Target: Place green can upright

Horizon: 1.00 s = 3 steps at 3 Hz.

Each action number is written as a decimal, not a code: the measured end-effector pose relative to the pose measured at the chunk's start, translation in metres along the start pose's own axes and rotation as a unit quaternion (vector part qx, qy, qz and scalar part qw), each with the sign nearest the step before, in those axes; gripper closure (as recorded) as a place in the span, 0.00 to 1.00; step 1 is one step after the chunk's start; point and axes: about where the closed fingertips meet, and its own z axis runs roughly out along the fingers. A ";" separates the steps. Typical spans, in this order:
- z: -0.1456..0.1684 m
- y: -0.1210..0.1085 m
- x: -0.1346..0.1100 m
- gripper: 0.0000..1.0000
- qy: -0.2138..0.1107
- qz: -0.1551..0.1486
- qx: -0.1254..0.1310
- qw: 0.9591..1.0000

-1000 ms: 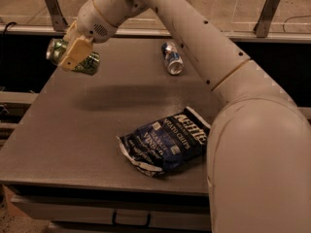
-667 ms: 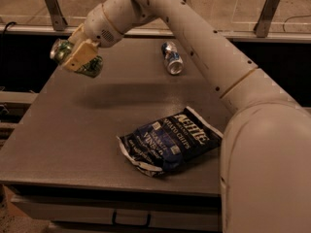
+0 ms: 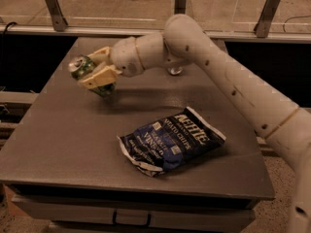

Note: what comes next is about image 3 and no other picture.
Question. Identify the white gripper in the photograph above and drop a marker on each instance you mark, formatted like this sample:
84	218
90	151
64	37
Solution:
125	56

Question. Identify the green soda can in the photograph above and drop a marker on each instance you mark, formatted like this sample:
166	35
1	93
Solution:
97	78

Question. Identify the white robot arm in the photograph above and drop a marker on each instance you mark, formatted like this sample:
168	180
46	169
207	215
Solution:
283	125

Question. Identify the blue soda can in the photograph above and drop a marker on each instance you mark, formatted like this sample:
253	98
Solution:
175	71

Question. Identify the blue Kettle chips bag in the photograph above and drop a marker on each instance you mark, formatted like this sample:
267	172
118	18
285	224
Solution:
170	142

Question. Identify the grey table with drawer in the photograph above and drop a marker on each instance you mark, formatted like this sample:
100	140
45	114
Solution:
65	164

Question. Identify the left metal bracket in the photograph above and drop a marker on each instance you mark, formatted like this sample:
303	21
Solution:
59	22

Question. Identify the metal bracket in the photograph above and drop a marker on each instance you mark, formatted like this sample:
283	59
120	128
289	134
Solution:
266	17
180	6
59	22

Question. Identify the middle metal bracket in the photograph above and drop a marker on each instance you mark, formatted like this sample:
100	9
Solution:
180	6

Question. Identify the metal rail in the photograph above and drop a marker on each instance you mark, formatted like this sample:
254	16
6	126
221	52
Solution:
291	38

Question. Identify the black drawer handle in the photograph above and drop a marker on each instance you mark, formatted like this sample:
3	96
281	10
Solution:
131	218

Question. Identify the right metal bracket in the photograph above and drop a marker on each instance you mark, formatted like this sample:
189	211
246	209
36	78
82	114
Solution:
266	17

